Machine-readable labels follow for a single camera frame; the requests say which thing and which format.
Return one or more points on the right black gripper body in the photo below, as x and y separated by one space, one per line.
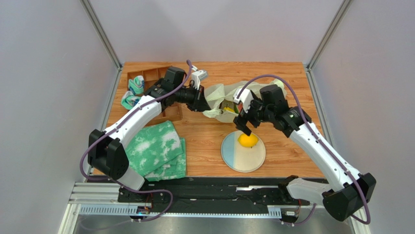
250 116

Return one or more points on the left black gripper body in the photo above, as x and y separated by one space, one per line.
193 97

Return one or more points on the yellow fake lemon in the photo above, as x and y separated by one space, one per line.
248 141

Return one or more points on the avocado print plastic bag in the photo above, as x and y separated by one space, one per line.
219 96

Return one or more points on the yellow fake pear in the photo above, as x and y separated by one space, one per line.
229 109

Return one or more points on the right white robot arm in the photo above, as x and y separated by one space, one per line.
347 190

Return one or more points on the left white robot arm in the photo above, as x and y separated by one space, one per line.
106 151

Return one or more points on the wooden compartment tray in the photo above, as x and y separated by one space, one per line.
151 76

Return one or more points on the blue cream ceramic plate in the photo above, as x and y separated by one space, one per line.
239 158

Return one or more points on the teal white rolled sock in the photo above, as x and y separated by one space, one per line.
136 85

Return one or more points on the green white tie-dye cloth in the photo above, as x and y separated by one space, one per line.
158 153

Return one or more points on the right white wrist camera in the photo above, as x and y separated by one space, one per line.
243 98

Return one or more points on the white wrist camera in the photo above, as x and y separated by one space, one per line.
243 98
197 76

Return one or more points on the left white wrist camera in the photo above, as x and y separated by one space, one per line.
197 76

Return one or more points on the aluminium frame post right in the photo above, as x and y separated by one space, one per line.
341 12

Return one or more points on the aluminium frame post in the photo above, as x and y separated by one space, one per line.
341 12
91 13

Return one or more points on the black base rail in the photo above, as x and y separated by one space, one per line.
213 195

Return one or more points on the aluminium frame post left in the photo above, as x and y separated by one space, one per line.
91 13

